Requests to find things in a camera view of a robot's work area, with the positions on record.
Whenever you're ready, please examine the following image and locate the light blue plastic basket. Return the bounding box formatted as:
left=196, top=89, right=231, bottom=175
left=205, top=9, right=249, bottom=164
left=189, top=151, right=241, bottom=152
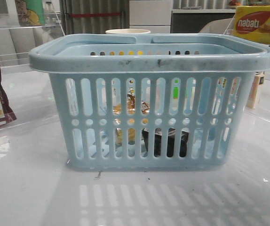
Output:
left=29, top=33, right=270, bottom=170

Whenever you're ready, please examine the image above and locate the bread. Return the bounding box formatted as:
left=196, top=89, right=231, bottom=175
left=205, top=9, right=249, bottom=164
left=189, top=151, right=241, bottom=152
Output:
left=113, top=94, right=150, bottom=146

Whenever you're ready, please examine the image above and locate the clear acrylic shelf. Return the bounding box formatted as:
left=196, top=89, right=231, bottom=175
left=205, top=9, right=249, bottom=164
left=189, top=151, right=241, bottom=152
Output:
left=0, top=11, right=66, bottom=132

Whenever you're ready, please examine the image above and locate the small beige carton box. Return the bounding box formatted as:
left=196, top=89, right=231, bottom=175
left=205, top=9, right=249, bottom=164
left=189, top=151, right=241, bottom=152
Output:
left=246, top=72, right=265, bottom=109

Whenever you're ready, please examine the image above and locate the yellow nabati wafer box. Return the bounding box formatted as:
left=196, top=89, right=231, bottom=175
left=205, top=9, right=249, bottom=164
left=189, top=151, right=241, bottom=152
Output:
left=232, top=5, right=270, bottom=45

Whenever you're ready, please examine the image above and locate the popcorn paper cup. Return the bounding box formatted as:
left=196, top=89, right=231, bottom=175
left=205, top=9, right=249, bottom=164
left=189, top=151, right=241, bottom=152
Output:
left=105, top=28, right=151, bottom=35

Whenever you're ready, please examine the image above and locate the white cabinet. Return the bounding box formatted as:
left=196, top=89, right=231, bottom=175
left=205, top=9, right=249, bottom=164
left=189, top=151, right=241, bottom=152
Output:
left=129, top=0, right=173, bottom=33

